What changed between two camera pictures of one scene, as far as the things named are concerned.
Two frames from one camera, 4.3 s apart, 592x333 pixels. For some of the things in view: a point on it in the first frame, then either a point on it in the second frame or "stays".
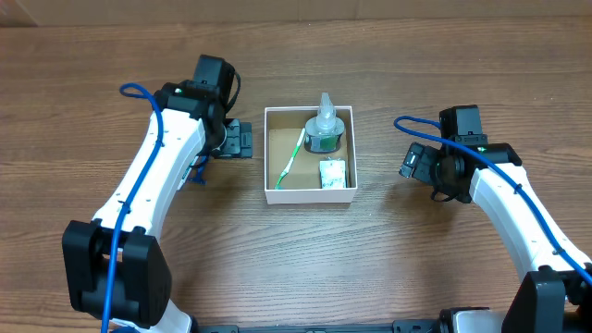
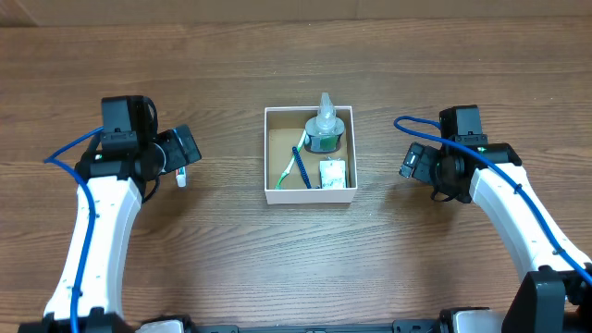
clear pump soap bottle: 323,132 stays
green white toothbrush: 279,185 stays
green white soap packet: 333,174 stays
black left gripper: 241,140 -> 186,145
